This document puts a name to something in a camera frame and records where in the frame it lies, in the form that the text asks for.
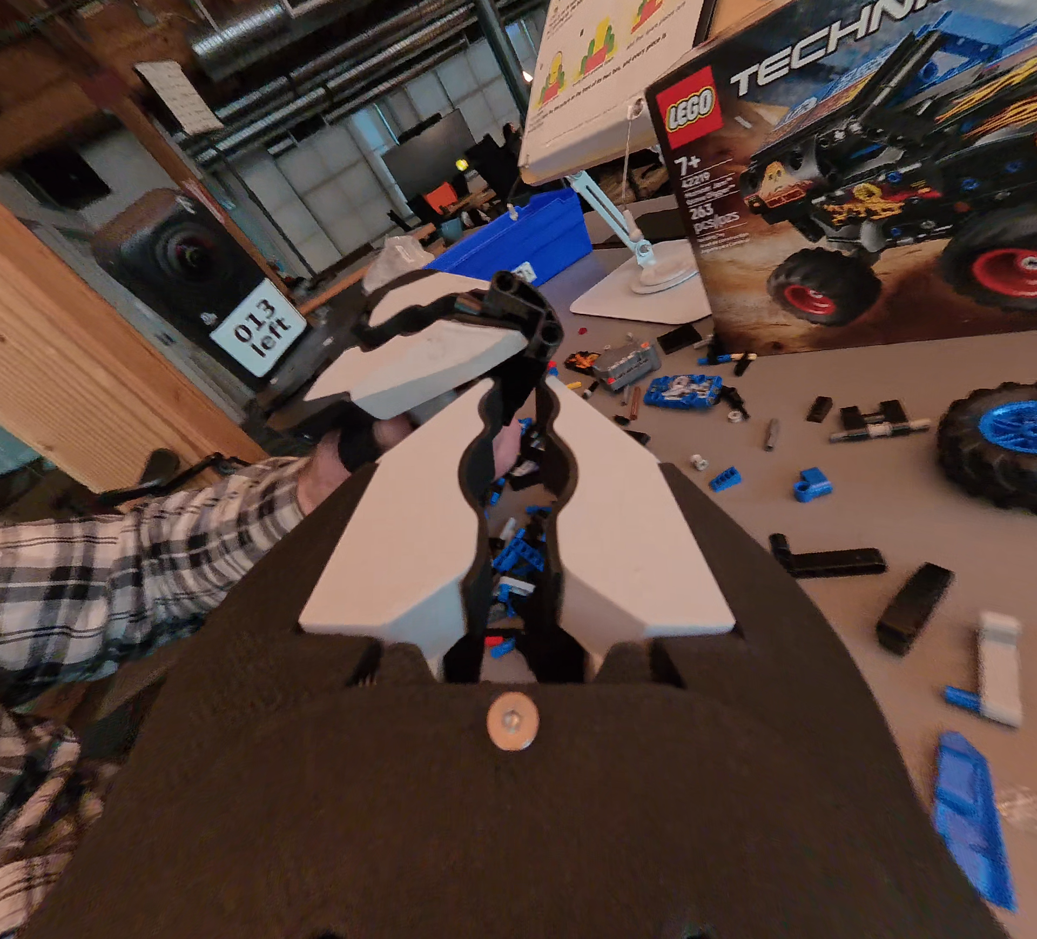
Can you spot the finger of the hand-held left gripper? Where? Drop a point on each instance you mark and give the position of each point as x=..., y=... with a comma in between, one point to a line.
x=425, y=301
x=405, y=375

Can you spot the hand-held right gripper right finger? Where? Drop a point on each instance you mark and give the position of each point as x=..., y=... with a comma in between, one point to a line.
x=635, y=550

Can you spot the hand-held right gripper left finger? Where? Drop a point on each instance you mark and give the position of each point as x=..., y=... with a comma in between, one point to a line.
x=389, y=550

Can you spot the person's left forearm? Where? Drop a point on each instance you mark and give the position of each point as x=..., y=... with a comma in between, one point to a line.
x=146, y=583

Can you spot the grey desk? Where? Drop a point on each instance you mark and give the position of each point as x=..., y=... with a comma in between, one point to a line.
x=843, y=664

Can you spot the person's left hand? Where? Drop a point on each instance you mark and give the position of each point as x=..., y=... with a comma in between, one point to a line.
x=365, y=461

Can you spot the clear plastic bag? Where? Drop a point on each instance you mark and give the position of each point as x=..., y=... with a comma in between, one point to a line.
x=402, y=262

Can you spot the blue bin with white tag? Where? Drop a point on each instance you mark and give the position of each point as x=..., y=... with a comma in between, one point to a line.
x=519, y=239

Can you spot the pile of toy building pieces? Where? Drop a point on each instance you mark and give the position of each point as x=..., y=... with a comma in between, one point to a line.
x=519, y=550

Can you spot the wooden pillar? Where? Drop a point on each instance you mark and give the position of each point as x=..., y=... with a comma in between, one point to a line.
x=98, y=372

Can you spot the computer monitor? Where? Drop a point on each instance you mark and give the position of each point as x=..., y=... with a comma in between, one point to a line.
x=430, y=158

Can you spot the blue printed toy panel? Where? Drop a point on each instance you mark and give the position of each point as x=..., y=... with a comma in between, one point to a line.
x=684, y=390

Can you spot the grey toy pin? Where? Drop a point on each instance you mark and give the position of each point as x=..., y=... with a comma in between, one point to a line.
x=772, y=434

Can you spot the grey toy motor block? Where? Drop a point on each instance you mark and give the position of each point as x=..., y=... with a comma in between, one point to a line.
x=627, y=366

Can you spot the blue angled toy piece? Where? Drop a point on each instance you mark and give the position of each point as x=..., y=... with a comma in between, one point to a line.
x=812, y=484

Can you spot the black angled toy beam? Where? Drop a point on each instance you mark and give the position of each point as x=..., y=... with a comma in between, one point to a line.
x=830, y=560

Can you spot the black square toy tile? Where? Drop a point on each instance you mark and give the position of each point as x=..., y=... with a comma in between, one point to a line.
x=679, y=340

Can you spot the white document stand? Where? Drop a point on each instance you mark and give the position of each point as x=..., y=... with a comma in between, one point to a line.
x=640, y=283

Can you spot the black toy connector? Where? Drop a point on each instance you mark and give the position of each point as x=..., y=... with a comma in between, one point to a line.
x=875, y=421

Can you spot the black rounded toy piece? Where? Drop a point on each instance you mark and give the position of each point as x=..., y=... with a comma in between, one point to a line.
x=916, y=609

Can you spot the instruction booklet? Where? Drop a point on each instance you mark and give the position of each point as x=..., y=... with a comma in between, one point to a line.
x=632, y=32

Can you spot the black tire blue rim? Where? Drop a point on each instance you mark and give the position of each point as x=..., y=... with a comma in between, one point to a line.
x=992, y=445

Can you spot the white toy piece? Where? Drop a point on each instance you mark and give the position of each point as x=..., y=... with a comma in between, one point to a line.
x=1000, y=672

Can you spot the blue curved toy panel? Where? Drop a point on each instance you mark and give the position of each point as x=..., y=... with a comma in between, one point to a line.
x=972, y=818

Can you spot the person's plaid shirt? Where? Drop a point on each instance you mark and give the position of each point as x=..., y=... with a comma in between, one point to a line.
x=41, y=826

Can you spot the toy truck set box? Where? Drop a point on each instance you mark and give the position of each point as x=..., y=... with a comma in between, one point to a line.
x=875, y=145

